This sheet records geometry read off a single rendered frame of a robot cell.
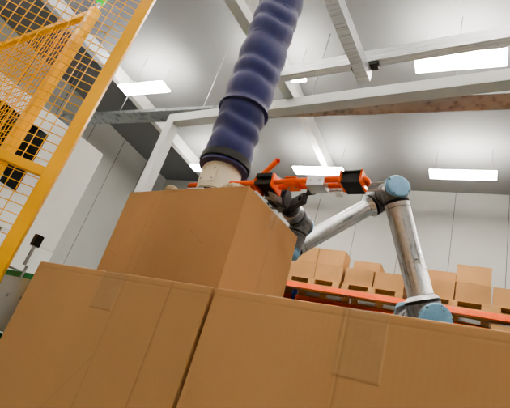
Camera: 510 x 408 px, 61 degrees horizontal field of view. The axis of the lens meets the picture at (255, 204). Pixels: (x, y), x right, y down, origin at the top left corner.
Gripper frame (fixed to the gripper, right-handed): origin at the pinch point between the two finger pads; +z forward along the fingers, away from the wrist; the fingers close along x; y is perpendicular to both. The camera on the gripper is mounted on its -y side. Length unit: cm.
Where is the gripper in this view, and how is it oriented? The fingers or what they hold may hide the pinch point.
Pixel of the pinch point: (274, 184)
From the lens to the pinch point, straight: 170.5
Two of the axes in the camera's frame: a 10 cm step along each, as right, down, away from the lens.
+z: -4.8, -5.0, -7.2
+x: 2.8, -8.7, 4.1
